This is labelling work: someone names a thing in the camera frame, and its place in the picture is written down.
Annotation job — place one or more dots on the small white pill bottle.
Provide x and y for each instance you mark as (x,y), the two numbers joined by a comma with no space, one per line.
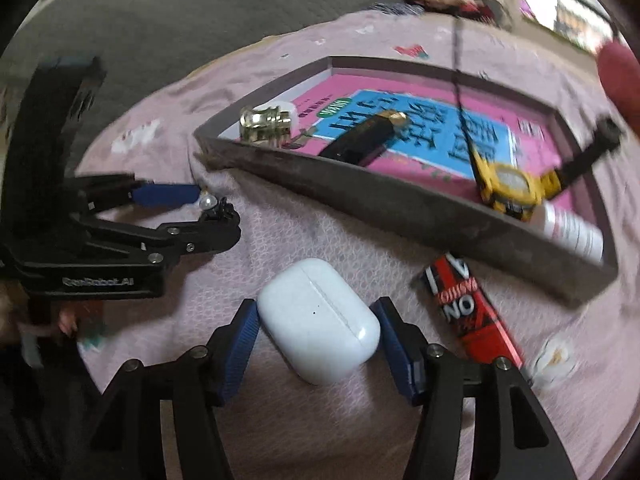
(570,232)

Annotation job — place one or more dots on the grey quilted headboard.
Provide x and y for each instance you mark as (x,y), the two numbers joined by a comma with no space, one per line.
(200,10)

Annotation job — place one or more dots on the brass metal fitting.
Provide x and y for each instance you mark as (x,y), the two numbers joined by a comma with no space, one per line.
(262,125)

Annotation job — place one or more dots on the barred window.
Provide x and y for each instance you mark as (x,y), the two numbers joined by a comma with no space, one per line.
(565,0)

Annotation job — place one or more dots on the person's left hand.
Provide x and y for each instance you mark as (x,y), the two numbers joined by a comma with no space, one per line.
(67,321)

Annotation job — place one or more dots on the white earbud case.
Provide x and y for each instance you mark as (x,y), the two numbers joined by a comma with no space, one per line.
(320,320)

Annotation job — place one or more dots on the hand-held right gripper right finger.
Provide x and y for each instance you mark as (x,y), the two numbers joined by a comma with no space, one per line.
(397,350)

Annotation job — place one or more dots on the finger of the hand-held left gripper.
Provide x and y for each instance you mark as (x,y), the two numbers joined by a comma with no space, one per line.
(190,242)
(165,194)

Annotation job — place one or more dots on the dark grey shallow box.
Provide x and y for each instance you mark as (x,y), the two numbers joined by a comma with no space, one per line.
(400,210)

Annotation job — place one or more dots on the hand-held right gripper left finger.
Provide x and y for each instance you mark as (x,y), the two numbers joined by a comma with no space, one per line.
(240,350)

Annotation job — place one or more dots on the red lighter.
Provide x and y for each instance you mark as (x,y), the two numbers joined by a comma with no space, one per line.
(470,310)

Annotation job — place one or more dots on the black and gold case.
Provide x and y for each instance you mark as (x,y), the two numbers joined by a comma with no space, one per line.
(360,135)

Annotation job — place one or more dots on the pink printed bed sheet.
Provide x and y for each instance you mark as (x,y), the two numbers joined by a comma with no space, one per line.
(280,230)

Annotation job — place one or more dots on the pink quilted blanket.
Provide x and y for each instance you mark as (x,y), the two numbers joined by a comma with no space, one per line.
(622,85)

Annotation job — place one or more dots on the pink and blue book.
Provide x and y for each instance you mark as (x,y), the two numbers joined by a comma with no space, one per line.
(440,125)

